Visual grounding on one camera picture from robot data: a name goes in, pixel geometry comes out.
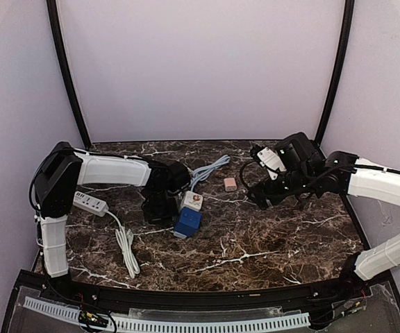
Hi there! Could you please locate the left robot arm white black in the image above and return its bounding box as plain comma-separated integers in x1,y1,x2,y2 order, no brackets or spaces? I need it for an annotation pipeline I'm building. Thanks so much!
28,142,191,278

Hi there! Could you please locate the pink charger plug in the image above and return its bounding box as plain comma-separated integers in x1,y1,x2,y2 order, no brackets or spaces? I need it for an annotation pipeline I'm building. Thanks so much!
224,178,238,192

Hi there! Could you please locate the small circuit board right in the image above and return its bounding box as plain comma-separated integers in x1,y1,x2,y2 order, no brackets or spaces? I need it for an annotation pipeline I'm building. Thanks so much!
340,299,367,316

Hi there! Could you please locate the left black corner post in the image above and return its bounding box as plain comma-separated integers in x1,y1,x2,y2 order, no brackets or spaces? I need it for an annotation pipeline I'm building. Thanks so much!
46,0,92,148

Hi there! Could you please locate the white slotted cable duct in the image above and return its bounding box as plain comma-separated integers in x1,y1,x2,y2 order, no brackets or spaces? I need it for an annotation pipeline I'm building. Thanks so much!
23,296,310,332

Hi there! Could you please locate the small circuit board left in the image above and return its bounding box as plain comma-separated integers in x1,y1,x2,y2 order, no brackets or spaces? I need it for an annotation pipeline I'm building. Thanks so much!
78,310,108,328

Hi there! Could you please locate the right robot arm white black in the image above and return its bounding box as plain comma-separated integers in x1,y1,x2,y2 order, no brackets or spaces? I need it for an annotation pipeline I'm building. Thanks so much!
243,132,400,284

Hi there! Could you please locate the white cube socket adapter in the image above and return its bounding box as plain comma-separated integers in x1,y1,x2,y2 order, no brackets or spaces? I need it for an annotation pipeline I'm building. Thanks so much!
180,191,203,212

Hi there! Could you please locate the light blue power strip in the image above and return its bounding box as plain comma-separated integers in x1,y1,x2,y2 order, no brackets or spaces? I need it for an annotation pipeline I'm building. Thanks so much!
172,154,231,239

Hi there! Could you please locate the blue cube socket adapter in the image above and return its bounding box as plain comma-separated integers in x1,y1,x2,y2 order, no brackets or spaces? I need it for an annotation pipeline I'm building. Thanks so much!
173,207,203,239

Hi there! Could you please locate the black corner post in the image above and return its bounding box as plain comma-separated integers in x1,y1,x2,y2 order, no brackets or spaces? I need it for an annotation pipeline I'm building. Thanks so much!
46,0,92,148
314,0,355,146

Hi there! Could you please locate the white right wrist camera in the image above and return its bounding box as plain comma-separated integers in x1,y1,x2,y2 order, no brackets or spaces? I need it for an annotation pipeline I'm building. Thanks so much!
250,145,286,180

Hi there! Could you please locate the white power strip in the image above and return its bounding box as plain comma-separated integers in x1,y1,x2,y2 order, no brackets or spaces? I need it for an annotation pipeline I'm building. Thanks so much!
73,191,140,279

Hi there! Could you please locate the black front rail frame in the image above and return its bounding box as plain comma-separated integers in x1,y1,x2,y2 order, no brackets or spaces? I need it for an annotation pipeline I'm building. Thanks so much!
1,270,400,332

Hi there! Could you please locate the small circuit board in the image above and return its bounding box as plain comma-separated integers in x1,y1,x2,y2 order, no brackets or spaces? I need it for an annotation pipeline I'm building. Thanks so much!
78,310,108,328
340,299,367,316

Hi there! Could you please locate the right black corner post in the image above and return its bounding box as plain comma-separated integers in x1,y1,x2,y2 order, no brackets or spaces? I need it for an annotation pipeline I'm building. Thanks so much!
314,0,355,146

